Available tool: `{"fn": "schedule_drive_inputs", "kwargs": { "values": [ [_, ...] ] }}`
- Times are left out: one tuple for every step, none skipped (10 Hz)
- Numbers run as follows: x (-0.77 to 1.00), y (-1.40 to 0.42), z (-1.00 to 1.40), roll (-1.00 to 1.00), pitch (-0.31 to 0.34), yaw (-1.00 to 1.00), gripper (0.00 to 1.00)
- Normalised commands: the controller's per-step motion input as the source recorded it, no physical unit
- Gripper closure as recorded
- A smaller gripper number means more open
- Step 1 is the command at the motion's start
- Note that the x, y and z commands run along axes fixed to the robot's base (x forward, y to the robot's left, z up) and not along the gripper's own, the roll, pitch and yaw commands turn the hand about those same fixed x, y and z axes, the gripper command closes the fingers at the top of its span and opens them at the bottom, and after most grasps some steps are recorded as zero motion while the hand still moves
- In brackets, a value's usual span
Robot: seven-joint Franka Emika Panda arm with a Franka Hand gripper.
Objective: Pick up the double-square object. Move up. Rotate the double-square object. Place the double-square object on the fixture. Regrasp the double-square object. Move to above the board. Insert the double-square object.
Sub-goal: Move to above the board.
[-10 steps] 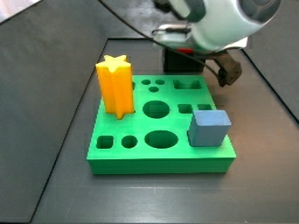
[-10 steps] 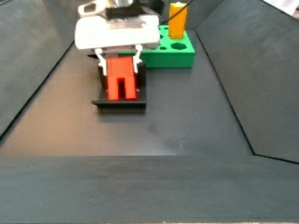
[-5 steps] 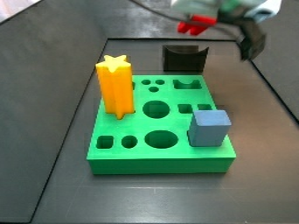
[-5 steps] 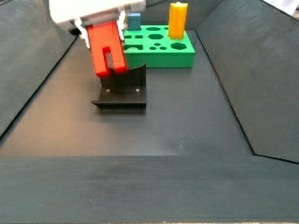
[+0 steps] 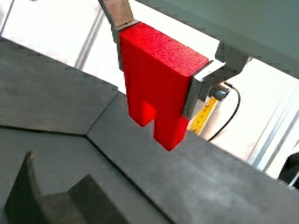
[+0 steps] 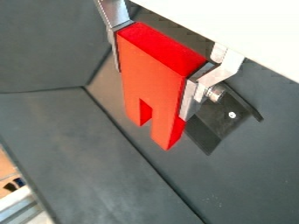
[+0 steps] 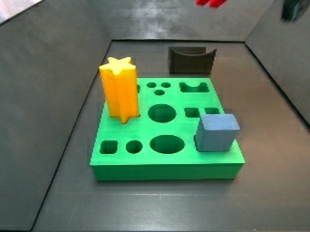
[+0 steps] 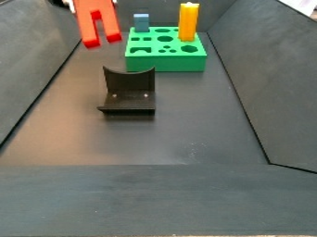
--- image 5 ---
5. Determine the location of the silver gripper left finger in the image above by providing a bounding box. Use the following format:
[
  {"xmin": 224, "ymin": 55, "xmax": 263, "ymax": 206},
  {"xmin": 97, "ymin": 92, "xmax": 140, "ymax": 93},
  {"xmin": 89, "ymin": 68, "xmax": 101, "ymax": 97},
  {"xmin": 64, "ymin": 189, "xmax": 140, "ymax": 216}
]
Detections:
[{"xmin": 97, "ymin": 0, "xmax": 139, "ymax": 69}]

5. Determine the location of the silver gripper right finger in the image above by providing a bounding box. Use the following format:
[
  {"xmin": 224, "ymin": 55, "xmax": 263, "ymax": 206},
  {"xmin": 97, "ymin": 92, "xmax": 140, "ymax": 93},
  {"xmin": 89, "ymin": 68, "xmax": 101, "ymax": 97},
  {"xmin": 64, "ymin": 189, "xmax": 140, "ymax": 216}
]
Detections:
[{"xmin": 182, "ymin": 42, "xmax": 250, "ymax": 119}]

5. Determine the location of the red double-square block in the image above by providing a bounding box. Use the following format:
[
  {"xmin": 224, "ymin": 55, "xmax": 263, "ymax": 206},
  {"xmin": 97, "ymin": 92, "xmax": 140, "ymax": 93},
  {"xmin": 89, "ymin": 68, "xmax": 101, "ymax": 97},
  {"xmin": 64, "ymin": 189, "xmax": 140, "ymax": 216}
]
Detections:
[{"xmin": 119, "ymin": 23, "xmax": 210, "ymax": 151}]

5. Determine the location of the black curved block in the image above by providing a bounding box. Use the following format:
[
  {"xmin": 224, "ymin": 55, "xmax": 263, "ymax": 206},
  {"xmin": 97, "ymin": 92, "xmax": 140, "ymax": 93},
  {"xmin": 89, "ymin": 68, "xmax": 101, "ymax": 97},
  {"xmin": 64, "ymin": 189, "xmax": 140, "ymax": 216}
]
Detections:
[{"xmin": 4, "ymin": 151, "xmax": 128, "ymax": 224}]

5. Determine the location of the black cable outside enclosure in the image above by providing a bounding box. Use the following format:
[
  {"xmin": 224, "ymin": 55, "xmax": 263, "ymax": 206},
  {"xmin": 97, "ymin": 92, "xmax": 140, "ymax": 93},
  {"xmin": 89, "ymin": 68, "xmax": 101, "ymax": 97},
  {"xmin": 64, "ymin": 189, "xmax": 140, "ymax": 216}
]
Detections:
[{"xmin": 207, "ymin": 82, "xmax": 242, "ymax": 142}]

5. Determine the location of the yellow post outside enclosure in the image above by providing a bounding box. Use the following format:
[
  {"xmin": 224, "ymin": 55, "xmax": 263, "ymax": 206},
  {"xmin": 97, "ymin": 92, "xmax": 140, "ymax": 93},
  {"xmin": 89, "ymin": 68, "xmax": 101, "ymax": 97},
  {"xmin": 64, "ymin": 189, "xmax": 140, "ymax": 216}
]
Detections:
[{"xmin": 188, "ymin": 97, "xmax": 218, "ymax": 135}]

